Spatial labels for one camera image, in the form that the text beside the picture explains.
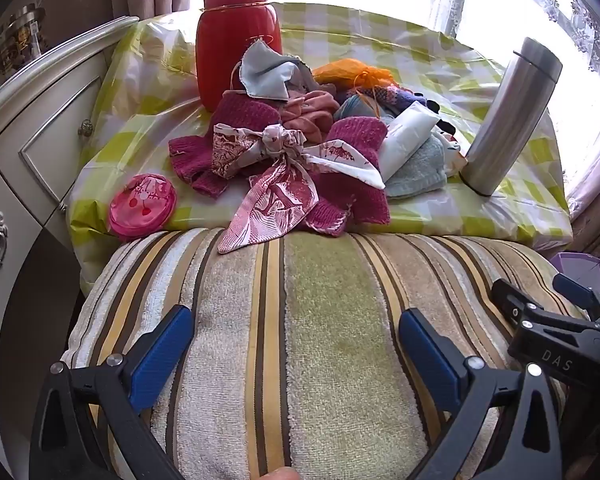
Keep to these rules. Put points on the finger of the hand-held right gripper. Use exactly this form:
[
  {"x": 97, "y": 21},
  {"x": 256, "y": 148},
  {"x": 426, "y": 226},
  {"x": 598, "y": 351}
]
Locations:
[
  {"x": 507, "y": 297},
  {"x": 575, "y": 286}
]

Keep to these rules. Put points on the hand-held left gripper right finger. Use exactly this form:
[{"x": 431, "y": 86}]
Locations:
[{"x": 427, "y": 355}]

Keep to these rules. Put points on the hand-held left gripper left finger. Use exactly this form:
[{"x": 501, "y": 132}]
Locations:
[{"x": 160, "y": 355}]

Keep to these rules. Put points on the purple cardboard box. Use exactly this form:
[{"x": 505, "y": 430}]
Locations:
[{"x": 575, "y": 262}]

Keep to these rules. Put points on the pink round lid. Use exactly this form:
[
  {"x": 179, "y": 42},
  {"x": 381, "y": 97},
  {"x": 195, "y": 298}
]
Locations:
[{"x": 142, "y": 205}]

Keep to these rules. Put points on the light blue towel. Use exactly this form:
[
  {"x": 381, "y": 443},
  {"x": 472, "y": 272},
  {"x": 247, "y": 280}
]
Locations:
[{"x": 420, "y": 170}]

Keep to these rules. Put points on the white printed cloth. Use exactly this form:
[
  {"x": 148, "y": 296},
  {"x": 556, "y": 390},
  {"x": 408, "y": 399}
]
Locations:
[{"x": 450, "y": 152}]

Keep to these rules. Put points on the magenta knitted glove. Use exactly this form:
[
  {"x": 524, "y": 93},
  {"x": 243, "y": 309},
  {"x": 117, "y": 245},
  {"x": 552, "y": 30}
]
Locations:
[
  {"x": 355, "y": 200},
  {"x": 195, "y": 160}
]

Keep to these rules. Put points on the red white printed scarf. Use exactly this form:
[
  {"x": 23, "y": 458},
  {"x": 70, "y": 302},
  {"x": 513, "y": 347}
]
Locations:
[{"x": 275, "y": 200}]

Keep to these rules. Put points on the black keys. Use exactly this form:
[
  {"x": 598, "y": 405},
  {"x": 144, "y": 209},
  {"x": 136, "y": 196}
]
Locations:
[{"x": 442, "y": 115}]

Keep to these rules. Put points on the multicoloured knitted cloth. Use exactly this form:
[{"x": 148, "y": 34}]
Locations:
[{"x": 395, "y": 97}]

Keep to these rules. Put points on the salmon pink cloth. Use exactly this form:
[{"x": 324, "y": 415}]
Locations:
[{"x": 310, "y": 115}]

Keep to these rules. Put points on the orange mesh pouch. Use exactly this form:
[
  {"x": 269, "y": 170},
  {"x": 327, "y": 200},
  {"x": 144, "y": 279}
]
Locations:
[{"x": 350, "y": 71}]

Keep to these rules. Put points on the black white checked face mask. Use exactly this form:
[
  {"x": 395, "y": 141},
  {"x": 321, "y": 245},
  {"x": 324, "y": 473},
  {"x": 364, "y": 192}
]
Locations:
[{"x": 270, "y": 75}]

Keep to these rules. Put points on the stainless steel thermos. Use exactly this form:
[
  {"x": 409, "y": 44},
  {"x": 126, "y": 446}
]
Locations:
[{"x": 505, "y": 125}]

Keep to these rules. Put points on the white dresser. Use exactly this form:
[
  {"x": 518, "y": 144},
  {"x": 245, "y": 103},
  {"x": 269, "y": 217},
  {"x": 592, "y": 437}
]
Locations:
[{"x": 30, "y": 160}]

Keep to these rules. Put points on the white lace sheer curtain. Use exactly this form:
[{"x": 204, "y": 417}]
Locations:
[{"x": 580, "y": 35}]

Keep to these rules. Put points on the red thermos bottle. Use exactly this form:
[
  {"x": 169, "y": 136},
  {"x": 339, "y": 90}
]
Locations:
[{"x": 230, "y": 50}]

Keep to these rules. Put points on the yellow checked plastic tablecloth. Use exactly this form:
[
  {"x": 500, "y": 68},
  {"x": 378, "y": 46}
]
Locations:
[{"x": 330, "y": 25}]

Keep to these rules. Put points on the dark gold ornament jar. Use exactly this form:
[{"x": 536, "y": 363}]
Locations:
[{"x": 20, "y": 40}]

